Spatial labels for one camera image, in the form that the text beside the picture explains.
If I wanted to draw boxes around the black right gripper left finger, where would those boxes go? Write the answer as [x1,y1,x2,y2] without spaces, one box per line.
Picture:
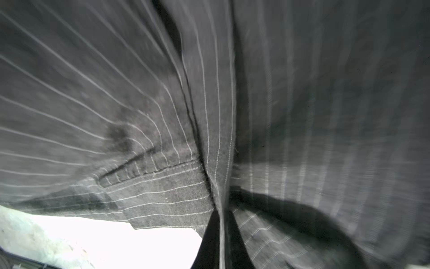
[191,210,220,269]

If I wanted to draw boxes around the dark grey pinstripe shirt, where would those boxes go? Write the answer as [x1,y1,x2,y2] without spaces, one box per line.
[1,1,430,269]

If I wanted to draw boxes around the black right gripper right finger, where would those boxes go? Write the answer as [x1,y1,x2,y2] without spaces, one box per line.
[225,210,255,269]

